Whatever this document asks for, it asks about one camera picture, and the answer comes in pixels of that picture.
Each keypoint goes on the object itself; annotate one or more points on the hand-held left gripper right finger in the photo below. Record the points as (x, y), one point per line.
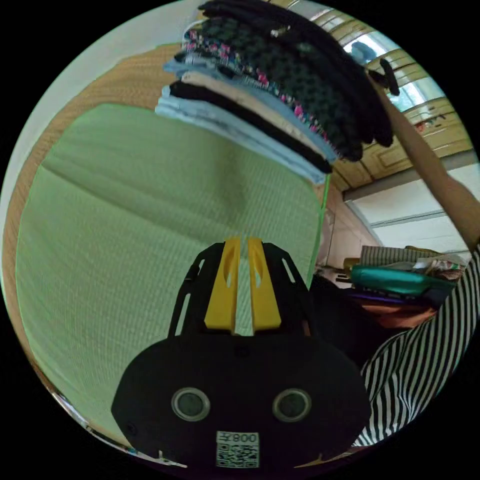
(264, 300)

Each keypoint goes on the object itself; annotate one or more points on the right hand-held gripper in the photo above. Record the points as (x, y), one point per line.
(388, 75)

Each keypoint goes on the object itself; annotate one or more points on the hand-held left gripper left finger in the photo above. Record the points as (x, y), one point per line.
(219, 296)

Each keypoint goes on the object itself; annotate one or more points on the person's right forearm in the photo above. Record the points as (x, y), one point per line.
(431, 176)

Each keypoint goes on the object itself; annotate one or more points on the person's right hand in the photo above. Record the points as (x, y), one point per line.
(383, 94)

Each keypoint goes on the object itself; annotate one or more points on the yellow wooden cupboard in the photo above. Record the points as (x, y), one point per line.
(382, 161)

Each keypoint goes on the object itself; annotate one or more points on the bed with green woven mat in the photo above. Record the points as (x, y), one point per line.
(142, 232)

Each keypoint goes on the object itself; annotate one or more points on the pile of clothes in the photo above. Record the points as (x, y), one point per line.
(240, 108)

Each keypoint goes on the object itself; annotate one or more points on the person's body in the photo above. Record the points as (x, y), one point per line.
(412, 378)

